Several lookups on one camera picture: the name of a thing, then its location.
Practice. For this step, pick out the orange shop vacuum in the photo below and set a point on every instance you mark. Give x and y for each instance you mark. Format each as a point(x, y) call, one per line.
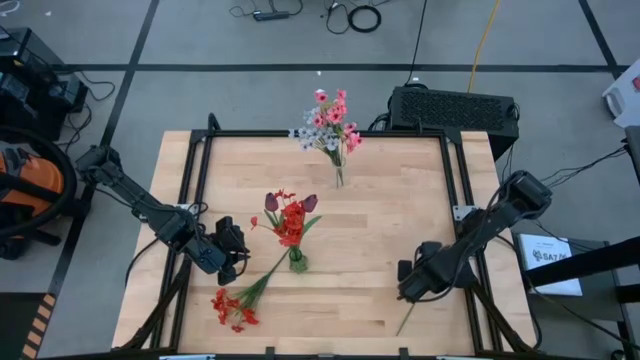
point(35, 175)

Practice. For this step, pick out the black aluminium table frame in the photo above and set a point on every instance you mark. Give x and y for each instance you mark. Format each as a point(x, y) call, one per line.
point(240, 133)

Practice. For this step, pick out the black electronics stack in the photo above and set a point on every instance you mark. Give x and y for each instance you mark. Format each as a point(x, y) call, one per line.
point(30, 95)

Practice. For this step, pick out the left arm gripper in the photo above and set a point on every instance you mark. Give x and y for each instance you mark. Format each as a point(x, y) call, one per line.
point(232, 240)

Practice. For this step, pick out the white printed booklet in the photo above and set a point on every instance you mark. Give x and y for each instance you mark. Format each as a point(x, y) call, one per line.
point(545, 275)

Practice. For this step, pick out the orange vacuum cleaner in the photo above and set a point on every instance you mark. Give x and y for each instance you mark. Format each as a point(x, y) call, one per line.
point(70, 170)

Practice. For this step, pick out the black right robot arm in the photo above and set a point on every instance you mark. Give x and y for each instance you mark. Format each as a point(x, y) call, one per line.
point(500, 215)

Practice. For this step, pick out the pale blue blossom spray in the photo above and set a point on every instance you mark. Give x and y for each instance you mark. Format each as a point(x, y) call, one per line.
point(330, 144)

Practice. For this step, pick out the black perforated computer case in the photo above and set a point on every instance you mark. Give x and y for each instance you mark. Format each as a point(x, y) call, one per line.
point(450, 110)

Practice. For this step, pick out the green glass vase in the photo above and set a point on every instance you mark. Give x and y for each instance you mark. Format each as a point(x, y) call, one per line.
point(298, 265)

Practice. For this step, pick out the dark red artificial tulip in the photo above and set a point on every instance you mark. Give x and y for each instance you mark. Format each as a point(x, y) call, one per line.
point(271, 202)
point(310, 203)

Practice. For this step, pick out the black mat hazard stripe edge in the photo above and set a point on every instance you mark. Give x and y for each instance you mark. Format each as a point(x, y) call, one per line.
point(37, 325)

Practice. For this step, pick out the white device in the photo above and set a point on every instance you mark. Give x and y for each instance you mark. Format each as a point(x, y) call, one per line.
point(625, 100)

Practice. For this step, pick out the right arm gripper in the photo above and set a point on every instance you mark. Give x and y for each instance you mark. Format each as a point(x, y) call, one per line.
point(422, 272)

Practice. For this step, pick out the red blossom spray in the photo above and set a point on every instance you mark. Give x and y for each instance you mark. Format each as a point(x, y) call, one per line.
point(248, 316)
point(292, 220)

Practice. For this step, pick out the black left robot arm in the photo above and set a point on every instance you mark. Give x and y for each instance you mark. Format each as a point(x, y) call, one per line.
point(130, 192)

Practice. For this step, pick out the black metal stand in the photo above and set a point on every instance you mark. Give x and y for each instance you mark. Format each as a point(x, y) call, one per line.
point(580, 267)

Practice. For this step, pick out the black power strip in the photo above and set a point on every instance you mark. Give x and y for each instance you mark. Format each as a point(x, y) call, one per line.
point(270, 15)

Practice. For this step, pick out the clear glass vase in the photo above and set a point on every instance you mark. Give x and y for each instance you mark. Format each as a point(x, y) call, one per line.
point(340, 180)

